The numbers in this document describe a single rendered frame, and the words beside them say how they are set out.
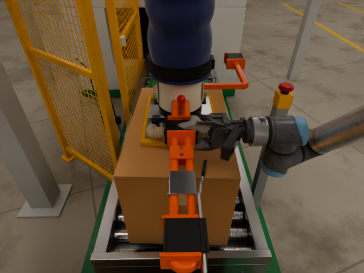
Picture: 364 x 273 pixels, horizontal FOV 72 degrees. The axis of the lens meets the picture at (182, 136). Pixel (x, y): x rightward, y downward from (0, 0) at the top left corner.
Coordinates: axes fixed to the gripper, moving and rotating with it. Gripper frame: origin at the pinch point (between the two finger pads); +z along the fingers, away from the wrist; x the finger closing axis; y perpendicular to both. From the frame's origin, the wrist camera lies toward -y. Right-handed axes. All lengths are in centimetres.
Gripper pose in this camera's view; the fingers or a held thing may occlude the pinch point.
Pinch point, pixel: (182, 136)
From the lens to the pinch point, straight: 73.5
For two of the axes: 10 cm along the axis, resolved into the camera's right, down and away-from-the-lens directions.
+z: -10.0, 0.1, -0.1
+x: 0.0, -7.9, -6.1
